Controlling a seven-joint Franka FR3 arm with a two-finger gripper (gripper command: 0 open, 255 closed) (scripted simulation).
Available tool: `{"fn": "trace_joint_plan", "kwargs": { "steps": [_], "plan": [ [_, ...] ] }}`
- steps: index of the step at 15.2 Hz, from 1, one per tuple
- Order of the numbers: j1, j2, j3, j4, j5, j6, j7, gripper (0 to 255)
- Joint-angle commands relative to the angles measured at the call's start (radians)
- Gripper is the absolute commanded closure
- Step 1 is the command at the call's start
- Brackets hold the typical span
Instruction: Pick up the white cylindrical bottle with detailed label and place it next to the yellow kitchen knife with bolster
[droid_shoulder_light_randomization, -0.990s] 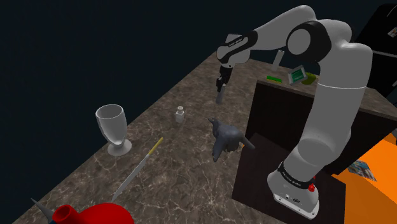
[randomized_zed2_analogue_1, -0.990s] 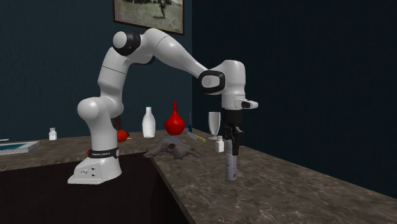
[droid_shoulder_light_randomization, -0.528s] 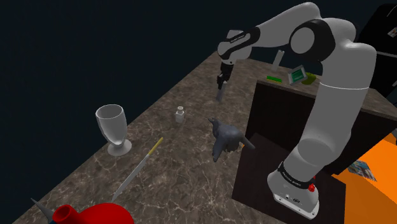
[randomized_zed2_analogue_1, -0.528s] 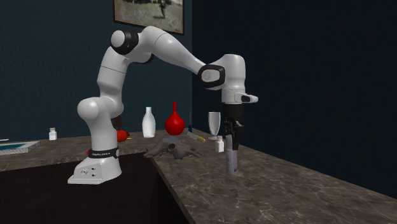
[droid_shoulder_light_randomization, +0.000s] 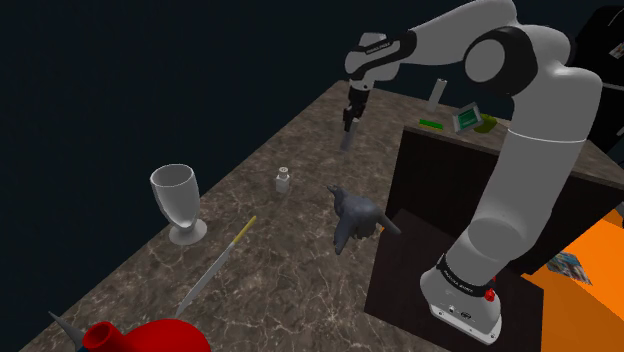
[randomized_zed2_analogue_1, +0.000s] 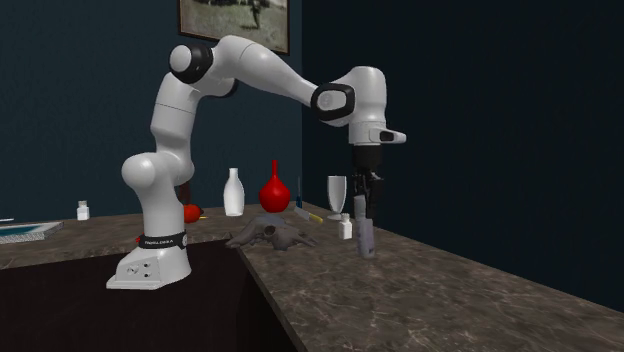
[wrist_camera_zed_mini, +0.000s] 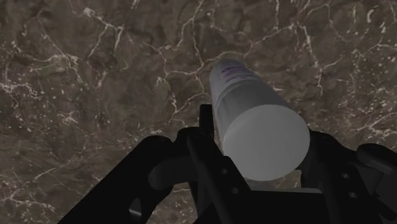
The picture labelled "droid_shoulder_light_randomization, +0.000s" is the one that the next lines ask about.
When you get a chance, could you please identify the olive green bowl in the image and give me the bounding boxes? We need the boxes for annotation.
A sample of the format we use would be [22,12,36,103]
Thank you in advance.
[473,114,499,134]

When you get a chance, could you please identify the grey cylinder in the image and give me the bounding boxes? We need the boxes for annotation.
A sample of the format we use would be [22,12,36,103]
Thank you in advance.
[339,119,361,153]

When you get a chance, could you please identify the knife with yellow handle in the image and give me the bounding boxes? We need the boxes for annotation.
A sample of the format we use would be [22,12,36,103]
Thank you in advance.
[174,215,258,319]

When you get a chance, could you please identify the grey pointed spike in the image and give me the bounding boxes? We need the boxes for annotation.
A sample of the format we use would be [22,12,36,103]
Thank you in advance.
[47,310,87,352]

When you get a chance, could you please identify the colourful printed book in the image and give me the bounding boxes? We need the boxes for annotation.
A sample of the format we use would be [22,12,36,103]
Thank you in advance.
[545,250,594,286]

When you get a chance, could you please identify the small white bottle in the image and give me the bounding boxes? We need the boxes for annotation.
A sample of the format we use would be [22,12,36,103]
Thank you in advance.
[275,166,292,194]

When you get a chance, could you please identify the white tube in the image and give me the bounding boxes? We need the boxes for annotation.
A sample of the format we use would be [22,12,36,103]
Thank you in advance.
[426,77,449,113]

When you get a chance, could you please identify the grey framed green box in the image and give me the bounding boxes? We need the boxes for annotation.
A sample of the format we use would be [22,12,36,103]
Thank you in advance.
[451,102,485,135]

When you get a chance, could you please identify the red vase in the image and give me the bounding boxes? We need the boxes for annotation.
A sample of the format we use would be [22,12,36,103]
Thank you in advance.
[81,318,212,352]

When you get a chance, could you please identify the grey bird figure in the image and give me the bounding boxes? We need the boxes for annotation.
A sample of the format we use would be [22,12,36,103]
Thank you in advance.
[326,184,402,256]

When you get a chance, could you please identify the grey goblet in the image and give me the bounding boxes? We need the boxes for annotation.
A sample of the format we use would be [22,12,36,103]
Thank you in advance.
[149,163,208,246]

